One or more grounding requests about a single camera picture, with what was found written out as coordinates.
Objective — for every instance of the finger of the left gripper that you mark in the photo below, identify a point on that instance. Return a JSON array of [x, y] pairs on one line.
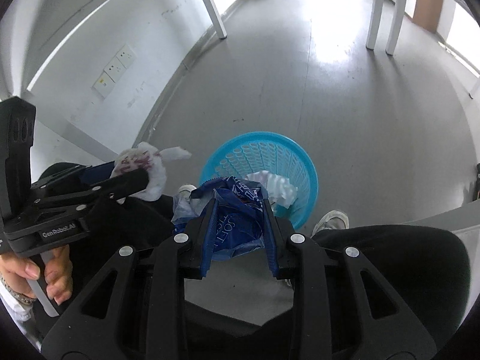
[[79, 204], [69, 178]]

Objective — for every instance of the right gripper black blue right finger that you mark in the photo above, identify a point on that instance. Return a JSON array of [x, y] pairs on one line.
[[343, 307]]

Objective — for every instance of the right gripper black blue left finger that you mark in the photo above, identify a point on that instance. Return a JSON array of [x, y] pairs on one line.
[[135, 307]]

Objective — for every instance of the small patterned tissue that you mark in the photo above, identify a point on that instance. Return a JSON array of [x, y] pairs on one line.
[[147, 157]]

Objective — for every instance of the blue plastic snack bag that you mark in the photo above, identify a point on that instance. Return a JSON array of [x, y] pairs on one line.
[[237, 222]]

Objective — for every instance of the pink white paper bag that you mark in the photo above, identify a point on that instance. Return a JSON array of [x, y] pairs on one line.
[[280, 191]]

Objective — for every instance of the blue plastic trash basket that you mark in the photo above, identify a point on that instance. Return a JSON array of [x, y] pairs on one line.
[[273, 152]]

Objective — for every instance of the person's left hand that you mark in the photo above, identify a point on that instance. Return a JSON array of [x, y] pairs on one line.
[[57, 274]]

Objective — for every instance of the black trousers left leg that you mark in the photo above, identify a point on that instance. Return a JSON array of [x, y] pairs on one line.
[[135, 222]]

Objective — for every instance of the black trousers leg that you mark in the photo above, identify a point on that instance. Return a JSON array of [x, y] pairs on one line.
[[428, 267], [135, 222]]

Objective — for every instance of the black trousers right leg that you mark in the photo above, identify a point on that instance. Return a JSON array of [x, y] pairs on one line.
[[428, 267]]

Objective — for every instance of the white right sneaker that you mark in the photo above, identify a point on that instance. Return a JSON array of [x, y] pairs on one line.
[[333, 220]]

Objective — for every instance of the white sneaker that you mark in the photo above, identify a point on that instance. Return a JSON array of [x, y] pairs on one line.
[[184, 193], [333, 220]]

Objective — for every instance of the white left sneaker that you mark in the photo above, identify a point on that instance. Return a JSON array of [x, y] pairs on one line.
[[184, 193]]

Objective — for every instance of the white table leg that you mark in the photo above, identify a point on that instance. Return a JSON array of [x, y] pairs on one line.
[[216, 19]]

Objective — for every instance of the white chair leg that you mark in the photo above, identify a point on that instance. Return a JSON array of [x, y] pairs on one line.
[[375, 18], [396, 24]]

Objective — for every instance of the white wall socket panel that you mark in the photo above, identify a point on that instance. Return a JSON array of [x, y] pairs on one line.
[[114, 70]]

